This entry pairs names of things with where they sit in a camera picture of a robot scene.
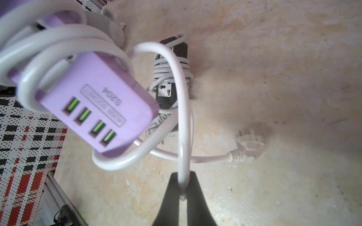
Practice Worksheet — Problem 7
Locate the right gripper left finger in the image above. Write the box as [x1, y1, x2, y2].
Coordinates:
[152, 172, 180, 226]

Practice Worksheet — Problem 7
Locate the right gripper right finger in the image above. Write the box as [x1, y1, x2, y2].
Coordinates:
[181, 171, 217, 226]

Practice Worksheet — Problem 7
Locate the purple power strip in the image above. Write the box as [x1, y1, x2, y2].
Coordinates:
[1, 12, 159, 157]

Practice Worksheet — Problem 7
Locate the black power strip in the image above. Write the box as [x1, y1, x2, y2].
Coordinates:
[153, 34, 190, 109]

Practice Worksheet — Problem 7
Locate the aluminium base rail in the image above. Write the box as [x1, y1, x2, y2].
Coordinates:
[33, 172, 88, 226]

